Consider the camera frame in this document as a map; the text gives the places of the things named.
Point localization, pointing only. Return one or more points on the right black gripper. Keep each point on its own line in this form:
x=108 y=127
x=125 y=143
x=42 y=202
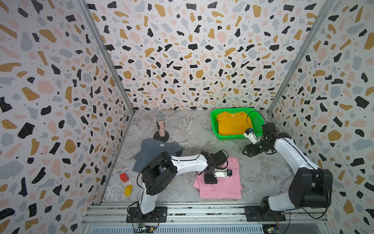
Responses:
x=253 y=152

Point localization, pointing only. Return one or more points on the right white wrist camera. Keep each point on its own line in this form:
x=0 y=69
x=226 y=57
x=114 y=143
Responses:
x=249 y=134

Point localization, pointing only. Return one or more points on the yellow t-shirt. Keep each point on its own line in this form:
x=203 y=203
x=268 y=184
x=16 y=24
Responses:
x=230 y=124

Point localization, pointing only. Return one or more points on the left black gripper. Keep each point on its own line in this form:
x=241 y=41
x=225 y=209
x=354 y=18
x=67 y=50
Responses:
x=211 y=181

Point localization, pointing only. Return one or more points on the grey t-shirt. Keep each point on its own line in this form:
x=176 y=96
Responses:
x=151 y=148

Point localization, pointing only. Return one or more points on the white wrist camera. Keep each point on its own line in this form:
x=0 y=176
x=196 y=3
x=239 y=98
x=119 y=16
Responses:
x=223 y=173
x=249 y=134

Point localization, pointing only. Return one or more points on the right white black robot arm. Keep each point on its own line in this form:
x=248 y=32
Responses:
x=311 y=186

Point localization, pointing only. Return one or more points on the left circuit board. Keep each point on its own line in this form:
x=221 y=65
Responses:
x=145 y=229

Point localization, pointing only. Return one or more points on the red block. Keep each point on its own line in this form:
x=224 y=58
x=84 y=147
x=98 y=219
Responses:
x=124 y=177

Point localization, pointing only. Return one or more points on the circuit board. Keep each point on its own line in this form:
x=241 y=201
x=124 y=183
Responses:
x=145 y=229
x=270 y=229

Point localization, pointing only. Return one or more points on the green plastic basket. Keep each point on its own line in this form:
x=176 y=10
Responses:
x=256 y=119

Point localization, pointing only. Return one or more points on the yellow block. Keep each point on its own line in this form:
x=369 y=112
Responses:
x=128 y=190

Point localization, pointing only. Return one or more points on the aluminium front rail frame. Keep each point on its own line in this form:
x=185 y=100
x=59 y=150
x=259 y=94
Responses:
x=200 y=218

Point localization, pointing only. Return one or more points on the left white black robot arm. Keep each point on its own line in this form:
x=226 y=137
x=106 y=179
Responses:
x=158 y=174

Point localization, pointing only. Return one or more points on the sprinkle tube on black base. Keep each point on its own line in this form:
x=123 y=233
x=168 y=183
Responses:
x=161 y=135

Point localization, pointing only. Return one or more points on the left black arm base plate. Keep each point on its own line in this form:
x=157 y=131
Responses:
x=158 y=215

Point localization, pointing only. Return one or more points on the pink t-shirt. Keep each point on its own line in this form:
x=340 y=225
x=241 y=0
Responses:
x=226 y=187

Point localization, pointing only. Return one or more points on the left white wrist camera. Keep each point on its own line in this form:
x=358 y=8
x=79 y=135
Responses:
x=223 y=173

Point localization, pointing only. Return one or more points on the right circuit board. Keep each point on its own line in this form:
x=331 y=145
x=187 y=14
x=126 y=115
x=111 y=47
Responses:
x=270 y=229

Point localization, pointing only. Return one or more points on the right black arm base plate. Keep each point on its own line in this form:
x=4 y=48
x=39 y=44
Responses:
x=259 y=214

